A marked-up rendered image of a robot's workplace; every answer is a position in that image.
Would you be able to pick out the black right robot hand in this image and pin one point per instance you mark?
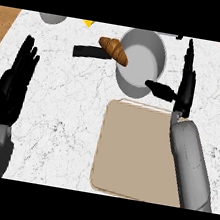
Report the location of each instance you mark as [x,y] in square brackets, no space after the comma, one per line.
[185,91]

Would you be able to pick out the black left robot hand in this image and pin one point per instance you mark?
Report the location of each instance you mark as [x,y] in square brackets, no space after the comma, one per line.
[13,82]

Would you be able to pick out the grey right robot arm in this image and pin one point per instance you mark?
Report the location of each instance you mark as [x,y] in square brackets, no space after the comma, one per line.
[190,162]

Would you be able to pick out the beige tray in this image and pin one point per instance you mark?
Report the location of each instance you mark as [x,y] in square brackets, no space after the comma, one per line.
[137,152]

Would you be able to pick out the brown croissant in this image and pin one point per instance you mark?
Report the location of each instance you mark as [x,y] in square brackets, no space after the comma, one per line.
[114,50]

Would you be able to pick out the small black object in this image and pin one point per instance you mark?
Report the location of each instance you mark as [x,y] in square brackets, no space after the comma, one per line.
[179,37]

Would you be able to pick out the grey round bowl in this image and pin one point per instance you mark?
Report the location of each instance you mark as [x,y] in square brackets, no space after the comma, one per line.
[52,18]

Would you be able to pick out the yellow wedge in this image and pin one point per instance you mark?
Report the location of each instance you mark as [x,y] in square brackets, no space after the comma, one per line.
[88,23]

